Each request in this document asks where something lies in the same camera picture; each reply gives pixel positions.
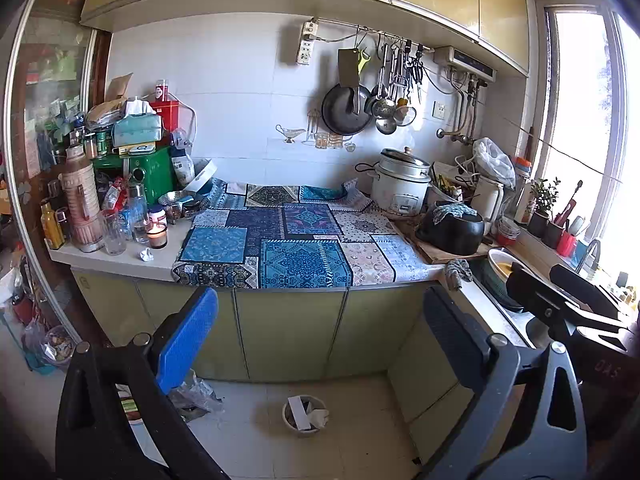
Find glass gravy boat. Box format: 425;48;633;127
275;124;307;144

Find grey rag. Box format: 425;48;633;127
445;259;473;291

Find window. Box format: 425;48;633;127
537;2;640;281

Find brass wall faucet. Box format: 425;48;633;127
436;127;476;146

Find wooden cutting board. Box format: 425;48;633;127
395;220;496;265

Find steel bowl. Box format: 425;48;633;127
159;190;211;221

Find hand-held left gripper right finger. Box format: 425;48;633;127
415;285;588;480

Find white electric kettle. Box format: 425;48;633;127
470;177;505;223

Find black cooking pot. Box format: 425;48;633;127
415;201;486;256

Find stack of bowls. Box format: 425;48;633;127
497;217;521;247

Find metal hanging rail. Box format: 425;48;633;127
315;19;433;53

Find kitchen cleaver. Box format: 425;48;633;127
337;47;363;116

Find glass jar with metal lid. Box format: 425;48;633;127
125;182;150;241

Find white power strip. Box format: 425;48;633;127
296;20;319;66

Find teal knitted cloth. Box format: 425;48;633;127
432;202;478;226

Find potted green plant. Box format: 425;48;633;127
527;177;562;238

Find small white trash bin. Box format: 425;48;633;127
282;395;329;433

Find yellow oil bottle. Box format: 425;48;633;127
40;201;66;251

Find white tray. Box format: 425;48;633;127
182;159;218;193

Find white plastic bag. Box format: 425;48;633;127
472;137;517;188

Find chrome sink faucet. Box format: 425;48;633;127
575;237;603;276

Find blue patterned tablecloth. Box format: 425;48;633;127
171;177;446;291

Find pink thermos flask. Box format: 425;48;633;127
60;145;98;253

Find cardboard sheet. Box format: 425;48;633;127
102;72;135;106

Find glass door cabinet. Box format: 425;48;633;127
10;10;101;261

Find clear drinking glass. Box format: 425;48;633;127
100;208;128;257

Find white dish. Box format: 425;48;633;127
487;249;531;286

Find long white box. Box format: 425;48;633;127
287;396;313;431

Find small woven basket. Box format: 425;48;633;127
42;325;76;363

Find white rice cooker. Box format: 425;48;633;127
370;146;433;217

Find white water heater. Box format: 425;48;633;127
432;45;498;81

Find yellow lower cabinets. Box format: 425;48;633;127
70;267;481;456

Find clear plastic bag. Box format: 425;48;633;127
167;370;223;423

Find teal tissue pack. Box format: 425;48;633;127
111;100;165;148

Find green countertop oven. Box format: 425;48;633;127
92;147;176;196

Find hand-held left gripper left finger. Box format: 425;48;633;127
55;286;231;480

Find black wok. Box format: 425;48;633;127
321;84;373;136

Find kitchen scissors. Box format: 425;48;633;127
410;50;426;102

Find lit candle in glass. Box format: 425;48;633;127
146;222;168;250

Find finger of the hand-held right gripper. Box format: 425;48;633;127
506;262;601;331
550;265;628;318

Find white food bag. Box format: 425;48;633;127
171;145;196;186

